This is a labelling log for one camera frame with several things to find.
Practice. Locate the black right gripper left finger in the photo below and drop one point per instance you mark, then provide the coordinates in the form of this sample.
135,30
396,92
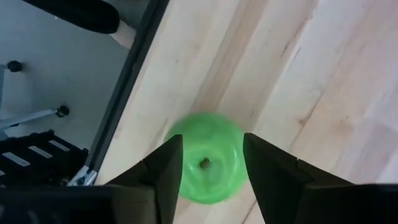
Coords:
93,205

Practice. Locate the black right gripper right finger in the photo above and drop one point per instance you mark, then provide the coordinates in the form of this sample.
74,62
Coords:
295,199

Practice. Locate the green toy apple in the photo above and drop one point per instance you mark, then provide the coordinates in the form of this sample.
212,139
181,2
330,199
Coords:
211,130

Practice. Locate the black crate white labels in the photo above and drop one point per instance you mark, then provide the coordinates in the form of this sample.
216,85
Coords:
31,169

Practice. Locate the black aluminium rig frame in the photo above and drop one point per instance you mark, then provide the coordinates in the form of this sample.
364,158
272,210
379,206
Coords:
130,71

